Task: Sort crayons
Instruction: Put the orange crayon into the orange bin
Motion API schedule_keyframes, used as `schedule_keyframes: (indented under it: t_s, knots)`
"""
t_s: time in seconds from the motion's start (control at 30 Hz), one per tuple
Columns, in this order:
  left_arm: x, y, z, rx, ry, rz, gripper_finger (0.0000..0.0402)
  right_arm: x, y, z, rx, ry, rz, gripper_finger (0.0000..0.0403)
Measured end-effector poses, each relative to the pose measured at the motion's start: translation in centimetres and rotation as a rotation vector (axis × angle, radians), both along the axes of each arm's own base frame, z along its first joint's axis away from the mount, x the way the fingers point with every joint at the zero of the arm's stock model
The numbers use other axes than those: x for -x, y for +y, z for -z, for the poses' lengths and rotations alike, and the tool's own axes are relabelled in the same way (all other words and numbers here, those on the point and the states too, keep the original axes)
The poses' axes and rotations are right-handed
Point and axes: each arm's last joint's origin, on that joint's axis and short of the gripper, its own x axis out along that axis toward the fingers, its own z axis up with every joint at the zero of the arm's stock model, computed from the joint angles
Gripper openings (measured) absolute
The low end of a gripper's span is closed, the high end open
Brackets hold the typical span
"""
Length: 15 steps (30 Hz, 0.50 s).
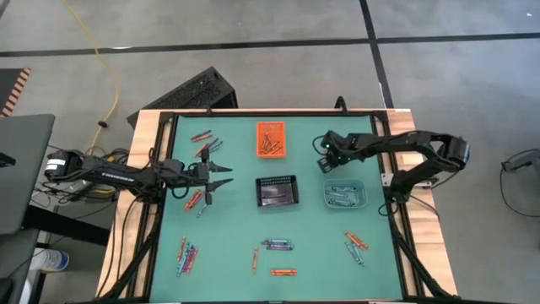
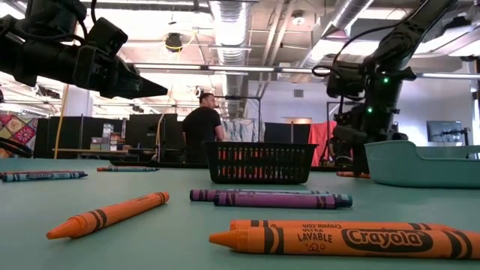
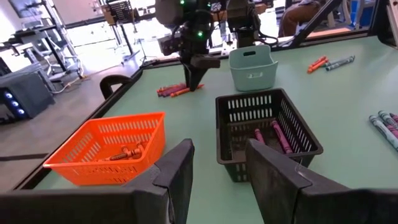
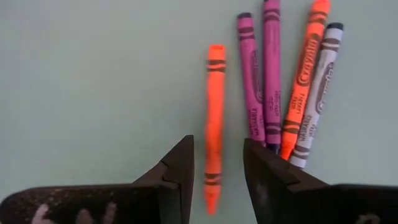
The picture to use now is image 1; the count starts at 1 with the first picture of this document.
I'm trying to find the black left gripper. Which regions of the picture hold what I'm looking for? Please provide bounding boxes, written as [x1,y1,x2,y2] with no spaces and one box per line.
[183,147,235,207]

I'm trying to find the teal plastic bin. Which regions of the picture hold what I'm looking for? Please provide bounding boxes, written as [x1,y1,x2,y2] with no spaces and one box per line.
[322,178,368,209]

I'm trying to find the green table mat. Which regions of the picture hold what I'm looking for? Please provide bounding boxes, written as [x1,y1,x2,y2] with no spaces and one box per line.
[149,114,405,301]

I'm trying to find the black mesh basket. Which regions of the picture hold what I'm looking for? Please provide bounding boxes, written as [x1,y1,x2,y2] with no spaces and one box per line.
[254,174,300,209]

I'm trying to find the orange plastic basket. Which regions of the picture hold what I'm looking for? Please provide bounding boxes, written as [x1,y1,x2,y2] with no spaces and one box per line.
[256,121,287,160]

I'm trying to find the black keyboard-like crate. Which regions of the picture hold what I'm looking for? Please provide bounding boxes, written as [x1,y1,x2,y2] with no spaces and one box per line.
[126,66,240,129]

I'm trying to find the black desk leg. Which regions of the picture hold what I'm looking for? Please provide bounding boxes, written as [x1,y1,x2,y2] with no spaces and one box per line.
[23,205,111,247]

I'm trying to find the clear plastic water bottle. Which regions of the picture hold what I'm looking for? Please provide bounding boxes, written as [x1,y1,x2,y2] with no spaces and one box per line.
[30,247,71,274]

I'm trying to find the grey side desk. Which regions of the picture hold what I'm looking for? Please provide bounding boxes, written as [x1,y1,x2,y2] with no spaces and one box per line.
[0,112,57,236]

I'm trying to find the black table frame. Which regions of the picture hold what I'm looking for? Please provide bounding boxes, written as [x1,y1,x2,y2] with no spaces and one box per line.
[96,110,459,304]

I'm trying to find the yellow floor cable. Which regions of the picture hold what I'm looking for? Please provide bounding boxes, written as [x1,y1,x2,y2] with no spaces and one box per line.
[61,0,122,155]

